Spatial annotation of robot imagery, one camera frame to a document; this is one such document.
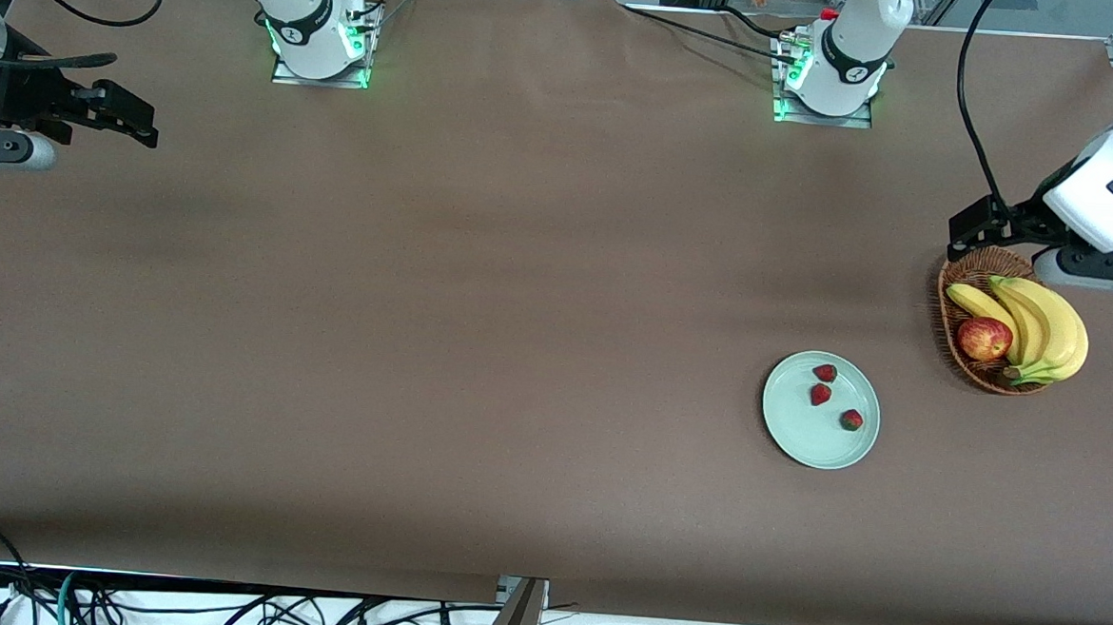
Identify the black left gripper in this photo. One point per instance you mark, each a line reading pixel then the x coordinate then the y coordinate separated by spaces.
pixel 1030 217

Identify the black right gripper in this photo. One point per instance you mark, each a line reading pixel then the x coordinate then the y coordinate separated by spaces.
pixel 23 94

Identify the red strawberry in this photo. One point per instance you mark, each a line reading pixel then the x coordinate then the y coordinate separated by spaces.
pixel 820 394
pixel 825 373
pixel 852 420

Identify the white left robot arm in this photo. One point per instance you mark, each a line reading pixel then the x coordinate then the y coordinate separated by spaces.
pixel 851 52

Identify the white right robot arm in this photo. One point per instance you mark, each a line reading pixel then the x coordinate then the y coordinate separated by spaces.
pixel 296 4

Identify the pale green plate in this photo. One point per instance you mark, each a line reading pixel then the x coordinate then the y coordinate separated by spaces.
pixel 807 435

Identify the brown wicker basket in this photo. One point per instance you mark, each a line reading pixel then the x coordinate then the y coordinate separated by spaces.
pixel 967 286

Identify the red apple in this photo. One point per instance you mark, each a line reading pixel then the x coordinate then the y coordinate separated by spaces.
pixel 984 339

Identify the yellow banana bunch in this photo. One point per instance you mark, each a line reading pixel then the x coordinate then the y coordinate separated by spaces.
pixel 1051 329

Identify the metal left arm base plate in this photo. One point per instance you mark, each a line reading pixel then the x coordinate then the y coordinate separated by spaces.
pixel 786 110

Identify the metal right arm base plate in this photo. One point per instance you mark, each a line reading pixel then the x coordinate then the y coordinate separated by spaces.
pixel 365 64

